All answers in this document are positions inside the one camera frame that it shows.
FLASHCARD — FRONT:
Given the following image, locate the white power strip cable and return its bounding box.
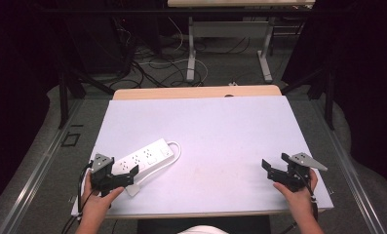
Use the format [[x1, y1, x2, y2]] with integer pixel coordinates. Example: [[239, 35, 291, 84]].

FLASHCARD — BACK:
[[134, 140, 182, 189]]

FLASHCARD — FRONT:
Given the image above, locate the tangle of floor cables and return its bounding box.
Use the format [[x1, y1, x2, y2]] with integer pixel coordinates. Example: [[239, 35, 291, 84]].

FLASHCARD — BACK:
[[109, 16, 252, 90]]

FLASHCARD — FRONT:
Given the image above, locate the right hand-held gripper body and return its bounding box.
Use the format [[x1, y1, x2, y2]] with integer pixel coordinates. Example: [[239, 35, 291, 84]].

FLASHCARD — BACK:
[[280, 151, 329, 193]]

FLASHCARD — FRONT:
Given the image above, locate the black metal stand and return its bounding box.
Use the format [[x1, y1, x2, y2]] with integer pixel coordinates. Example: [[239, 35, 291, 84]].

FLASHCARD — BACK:
[[280, 42, 340, 132], [51, 48, 116, 130]]

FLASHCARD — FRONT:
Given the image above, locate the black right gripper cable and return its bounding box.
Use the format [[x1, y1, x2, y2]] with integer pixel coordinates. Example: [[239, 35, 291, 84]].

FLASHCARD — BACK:
[[280, 170, 320, 234]]

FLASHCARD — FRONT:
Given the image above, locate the wooden table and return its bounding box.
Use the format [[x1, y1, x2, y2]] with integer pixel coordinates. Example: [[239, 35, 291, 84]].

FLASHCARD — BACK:
[[111, 84, 283, 101]]

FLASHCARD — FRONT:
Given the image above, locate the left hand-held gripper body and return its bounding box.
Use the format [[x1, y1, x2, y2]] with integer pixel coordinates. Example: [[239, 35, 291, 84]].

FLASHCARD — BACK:
[[89, 152, 118, 197]]

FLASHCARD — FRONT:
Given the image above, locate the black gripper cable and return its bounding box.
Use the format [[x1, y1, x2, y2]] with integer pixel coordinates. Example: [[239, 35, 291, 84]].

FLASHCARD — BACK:
[[61, 161, 96, 234], [280, 170, 320, 234]]

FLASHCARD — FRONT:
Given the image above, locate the person's right hand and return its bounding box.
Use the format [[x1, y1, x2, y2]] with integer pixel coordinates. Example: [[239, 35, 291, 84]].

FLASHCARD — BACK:
[[272, 169, 319, 220]]

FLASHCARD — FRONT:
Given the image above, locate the white power strip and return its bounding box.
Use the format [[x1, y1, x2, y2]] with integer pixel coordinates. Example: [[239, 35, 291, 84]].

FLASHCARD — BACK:
[[110, 137, 176, 183]]

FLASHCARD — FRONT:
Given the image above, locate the white-legged desk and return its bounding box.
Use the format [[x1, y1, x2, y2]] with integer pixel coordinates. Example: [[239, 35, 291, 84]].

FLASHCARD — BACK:
[[167, 0, 316, 84]]

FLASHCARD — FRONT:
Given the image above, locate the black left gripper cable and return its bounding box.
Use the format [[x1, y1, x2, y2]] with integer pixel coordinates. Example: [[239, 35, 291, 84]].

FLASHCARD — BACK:
[[61, 161, 96, 234]]

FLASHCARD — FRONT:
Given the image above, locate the white table mat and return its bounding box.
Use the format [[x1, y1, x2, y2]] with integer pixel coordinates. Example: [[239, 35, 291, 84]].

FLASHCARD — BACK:
[[70, 95, 334, 218]]

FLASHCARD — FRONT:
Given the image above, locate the black floor socket frame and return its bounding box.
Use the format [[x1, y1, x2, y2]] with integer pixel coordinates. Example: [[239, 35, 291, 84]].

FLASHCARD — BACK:
[[60, 132, 82, 148]]

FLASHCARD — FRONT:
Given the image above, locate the white power plug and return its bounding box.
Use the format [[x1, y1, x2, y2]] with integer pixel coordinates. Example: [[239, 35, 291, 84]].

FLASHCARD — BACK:
[[125, 183, 142, 198]]

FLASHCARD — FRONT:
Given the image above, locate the person's left hand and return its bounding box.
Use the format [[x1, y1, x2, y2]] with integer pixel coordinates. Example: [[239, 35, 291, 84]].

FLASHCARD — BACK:
[[80, 171, 126, 226]]

